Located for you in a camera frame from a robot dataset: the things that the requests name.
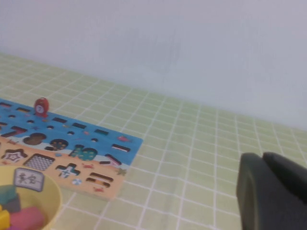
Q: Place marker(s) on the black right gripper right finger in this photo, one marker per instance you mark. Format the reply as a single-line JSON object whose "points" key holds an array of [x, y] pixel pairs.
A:
{"points": [[287, 172]]}

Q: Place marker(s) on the colourful wooden puzzle board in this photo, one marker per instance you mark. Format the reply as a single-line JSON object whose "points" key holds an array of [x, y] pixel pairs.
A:
{"points": [[72, 134]]}

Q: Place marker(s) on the teal heart piece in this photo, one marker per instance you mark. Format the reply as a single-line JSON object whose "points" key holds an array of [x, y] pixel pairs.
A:
{"points": [[7, 194]]}

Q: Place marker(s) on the blue-grey shape piece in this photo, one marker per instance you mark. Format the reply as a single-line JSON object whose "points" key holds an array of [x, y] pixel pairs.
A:
{"points": [[12, 206]]}

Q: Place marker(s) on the yellow notched sign piece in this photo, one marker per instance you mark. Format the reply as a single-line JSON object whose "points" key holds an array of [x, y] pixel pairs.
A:
{"points": [[3, 219]]}

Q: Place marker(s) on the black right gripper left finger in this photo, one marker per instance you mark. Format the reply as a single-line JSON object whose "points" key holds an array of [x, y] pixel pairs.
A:
{"points": [[263, 203]]}

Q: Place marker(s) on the white handwritten paper label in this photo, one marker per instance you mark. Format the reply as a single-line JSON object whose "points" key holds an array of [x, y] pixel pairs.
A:
{"points": [[28, 180]]}

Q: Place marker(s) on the red fish piece number seven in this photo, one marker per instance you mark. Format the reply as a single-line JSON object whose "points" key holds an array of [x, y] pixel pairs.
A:
{"points": [[41, 107]]}

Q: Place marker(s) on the pink shape piece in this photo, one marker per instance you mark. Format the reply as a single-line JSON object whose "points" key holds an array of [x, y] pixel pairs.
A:
{"points": [[26, 219]]}

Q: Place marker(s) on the yellow bowl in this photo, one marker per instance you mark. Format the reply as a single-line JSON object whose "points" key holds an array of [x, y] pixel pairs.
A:
{"points": [[54, 198]]}

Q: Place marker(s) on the green checked tablecloth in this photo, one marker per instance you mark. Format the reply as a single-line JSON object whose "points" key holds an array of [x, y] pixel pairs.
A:
{"points": [[192, 143]]}

